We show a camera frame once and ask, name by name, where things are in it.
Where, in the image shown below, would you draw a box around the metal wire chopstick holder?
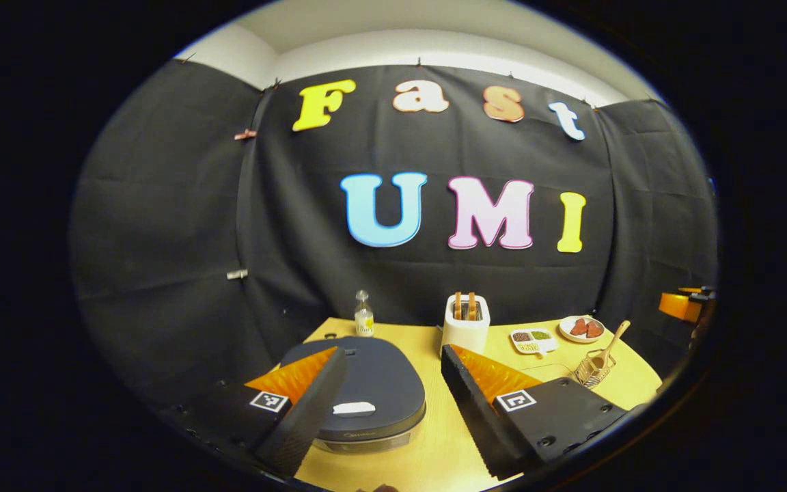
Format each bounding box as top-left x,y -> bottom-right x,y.
575,348 -> 617,387

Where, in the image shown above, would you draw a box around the wooden spoon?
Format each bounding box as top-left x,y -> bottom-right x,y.
588,320 -> 631,373

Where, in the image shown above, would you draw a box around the black rice cooker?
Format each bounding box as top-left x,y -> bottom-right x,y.
279,335 -> 427,453

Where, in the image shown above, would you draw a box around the white divided grain dish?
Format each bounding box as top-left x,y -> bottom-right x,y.
510,328 -> 560,357

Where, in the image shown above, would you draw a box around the white toaster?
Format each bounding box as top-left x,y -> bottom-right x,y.
441,292 -> 491,356

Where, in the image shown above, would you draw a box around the white round plate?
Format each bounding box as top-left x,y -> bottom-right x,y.
558,315 -> 606,343

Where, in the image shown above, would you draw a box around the black backdrop cloth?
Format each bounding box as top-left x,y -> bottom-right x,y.
69,61 -> 719,411

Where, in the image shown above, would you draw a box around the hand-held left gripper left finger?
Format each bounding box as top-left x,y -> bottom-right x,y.
168,346 -> 350,477

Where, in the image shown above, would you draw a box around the small glass bottle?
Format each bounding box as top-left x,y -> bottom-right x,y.
355,290 -> 375,338

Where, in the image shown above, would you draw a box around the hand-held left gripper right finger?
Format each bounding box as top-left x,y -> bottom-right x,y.
440,344 -> 630,481

